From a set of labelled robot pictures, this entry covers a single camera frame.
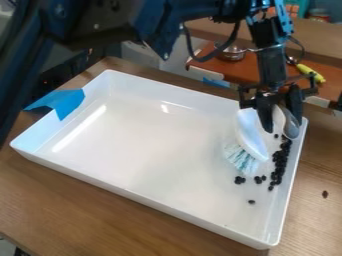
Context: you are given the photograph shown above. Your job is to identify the white brush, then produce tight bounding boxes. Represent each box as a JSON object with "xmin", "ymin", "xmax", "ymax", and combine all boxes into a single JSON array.
[{"xmin": 223, "ymin": 104, "xmax": 302, "ymax": 176}]

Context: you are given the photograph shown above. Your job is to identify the brown wooden table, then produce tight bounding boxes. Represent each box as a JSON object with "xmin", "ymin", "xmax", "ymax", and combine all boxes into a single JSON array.
[{"xmin": 184, "ymin": 40, "xmax": 342, "ymax": 105}]

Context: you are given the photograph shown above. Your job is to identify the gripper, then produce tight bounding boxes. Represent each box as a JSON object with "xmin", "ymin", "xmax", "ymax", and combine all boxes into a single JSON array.
[{"xmin": 236, "ymin": 43, "xmax": 321, "ymax": 134}]

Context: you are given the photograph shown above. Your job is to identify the blue tape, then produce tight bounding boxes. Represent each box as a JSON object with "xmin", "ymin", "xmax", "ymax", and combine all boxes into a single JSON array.
[{"xmin": 22, "ymin": 87, "xmax": 87, "ymax": 122}]

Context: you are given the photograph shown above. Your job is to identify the silver pot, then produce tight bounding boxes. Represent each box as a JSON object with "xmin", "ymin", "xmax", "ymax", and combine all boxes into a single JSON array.
[{"xmin": 213, "ymin": 40, "xmax": 249, "ymax": 62}]

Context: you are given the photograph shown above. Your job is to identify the white tray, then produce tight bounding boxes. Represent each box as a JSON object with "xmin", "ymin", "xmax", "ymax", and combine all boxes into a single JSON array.
[{"xmin": 9, "ymin": 68, "xmax": 310, "ymax": 251}]

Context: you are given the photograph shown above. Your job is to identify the pile of black bits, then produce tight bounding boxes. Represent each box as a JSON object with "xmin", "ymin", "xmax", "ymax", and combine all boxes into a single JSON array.
[{"xmin": 233, "ymin": 133, "xmax": 294, "ymax": 205}]

